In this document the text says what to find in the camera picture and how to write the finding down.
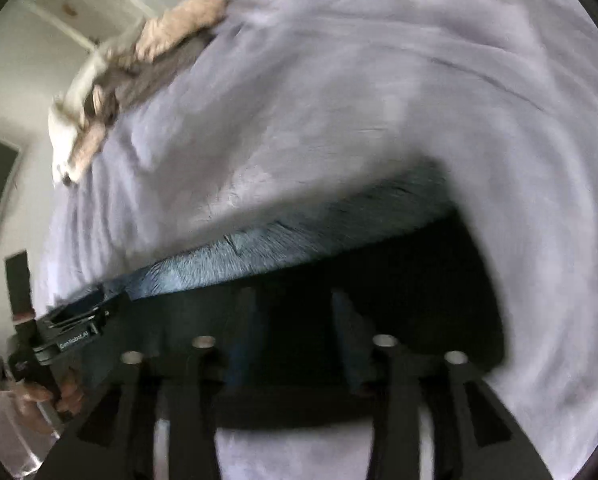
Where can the beige cloth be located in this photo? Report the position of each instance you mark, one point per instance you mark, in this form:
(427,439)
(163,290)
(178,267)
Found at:
(179,25)

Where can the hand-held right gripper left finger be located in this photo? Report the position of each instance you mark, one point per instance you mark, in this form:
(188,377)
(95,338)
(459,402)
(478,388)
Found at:
(246,345)

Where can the grey cloth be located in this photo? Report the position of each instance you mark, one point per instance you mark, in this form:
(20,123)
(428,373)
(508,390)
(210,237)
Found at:
(134,80)

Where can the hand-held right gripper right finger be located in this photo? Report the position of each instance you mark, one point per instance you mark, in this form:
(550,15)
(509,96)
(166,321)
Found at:
(351,345)

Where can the person's left hand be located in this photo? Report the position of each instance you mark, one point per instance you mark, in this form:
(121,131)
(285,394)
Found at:
(71,390)

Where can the lavender plush blanket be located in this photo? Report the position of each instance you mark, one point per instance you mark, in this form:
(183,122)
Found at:
(354,85)

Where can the white cloth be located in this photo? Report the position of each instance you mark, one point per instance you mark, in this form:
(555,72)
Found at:
(66,125)

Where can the black pants with patterned waistband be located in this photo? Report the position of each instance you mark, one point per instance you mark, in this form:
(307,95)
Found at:
(379,260)

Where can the small dark wall panel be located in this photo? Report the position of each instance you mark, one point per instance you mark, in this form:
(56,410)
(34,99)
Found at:
(19,285)

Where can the clear plastic bin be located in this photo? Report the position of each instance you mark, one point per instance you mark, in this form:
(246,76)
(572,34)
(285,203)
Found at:
(14,435)

